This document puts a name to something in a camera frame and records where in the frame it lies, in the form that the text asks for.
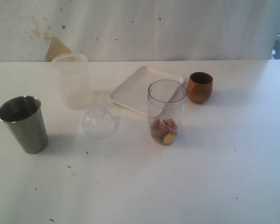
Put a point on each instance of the clear dome lid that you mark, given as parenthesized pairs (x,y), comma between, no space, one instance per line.
(98,123)

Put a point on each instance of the brown wooden cup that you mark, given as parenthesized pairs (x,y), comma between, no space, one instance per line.
(199,87)

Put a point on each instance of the stainless steel cup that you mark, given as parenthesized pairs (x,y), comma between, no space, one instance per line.
(23,117)

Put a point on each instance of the clear plastic tumbler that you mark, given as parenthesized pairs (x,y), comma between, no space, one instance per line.
(166,100)

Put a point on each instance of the white rectangular tray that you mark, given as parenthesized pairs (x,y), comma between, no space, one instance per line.
(133,92)

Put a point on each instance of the translucent plastic container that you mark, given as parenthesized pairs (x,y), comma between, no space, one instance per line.
(73,79)

